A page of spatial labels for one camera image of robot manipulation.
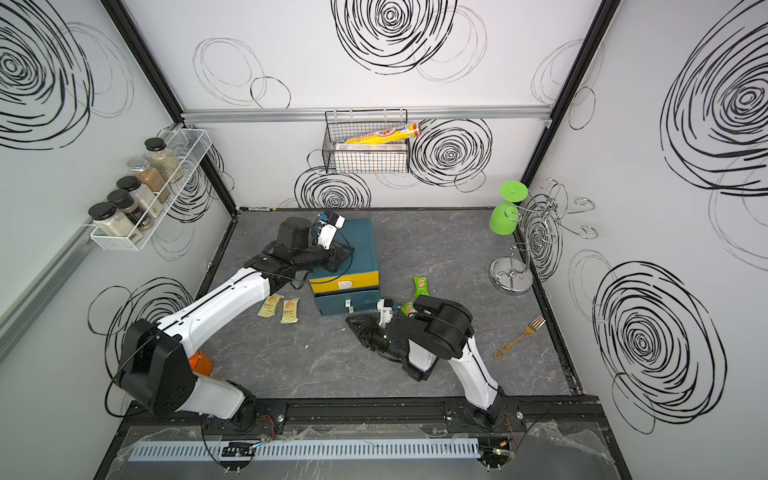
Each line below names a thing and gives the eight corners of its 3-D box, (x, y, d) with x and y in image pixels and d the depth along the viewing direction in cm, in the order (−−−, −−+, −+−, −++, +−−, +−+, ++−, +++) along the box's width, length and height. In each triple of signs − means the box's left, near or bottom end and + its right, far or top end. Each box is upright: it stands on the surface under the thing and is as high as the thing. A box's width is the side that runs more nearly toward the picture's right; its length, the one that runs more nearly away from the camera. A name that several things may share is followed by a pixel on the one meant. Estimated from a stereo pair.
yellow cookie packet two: (282, 324, 92) (280, 321, 90) (284, 303, 96) (282, 299, 95) (297, 322, 92) (295, 319, 90) (298, 301, 97) (297, 298, 95)
